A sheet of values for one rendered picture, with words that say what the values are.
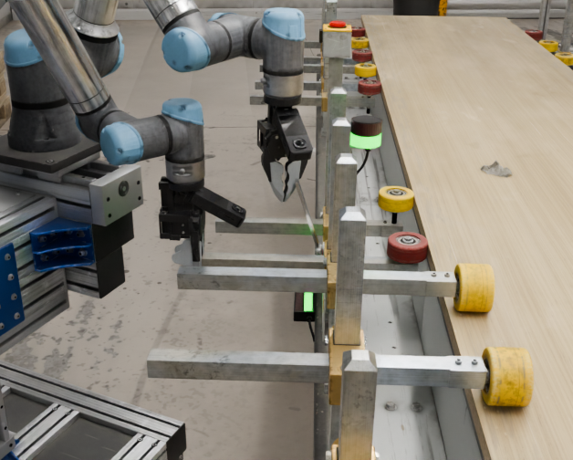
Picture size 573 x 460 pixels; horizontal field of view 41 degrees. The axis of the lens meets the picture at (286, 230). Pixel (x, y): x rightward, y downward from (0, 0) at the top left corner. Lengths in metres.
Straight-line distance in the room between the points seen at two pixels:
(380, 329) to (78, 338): 1.47
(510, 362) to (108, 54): 1.08
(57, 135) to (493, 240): 0.91
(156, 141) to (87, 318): 1.75
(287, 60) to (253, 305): 1.80
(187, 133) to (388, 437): 0.67
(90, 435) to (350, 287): 1.26
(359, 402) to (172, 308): 2.29
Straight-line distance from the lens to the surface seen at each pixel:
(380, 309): 1.87
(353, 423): 0.86
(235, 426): 2.49
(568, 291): 1.46
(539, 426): 1.12
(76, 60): 1.45
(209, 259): 1.57
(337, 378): 1.04
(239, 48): 1.45
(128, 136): 1.39
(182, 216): 1.51
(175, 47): 1.36
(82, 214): 1.65
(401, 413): 1.55
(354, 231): 1.01
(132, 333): 2.96
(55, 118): 1.68
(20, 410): 2.32
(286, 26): 1.41
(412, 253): 1.53
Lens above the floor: 1.57
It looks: 25 degrees down
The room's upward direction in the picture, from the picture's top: 1 degrees clockwise
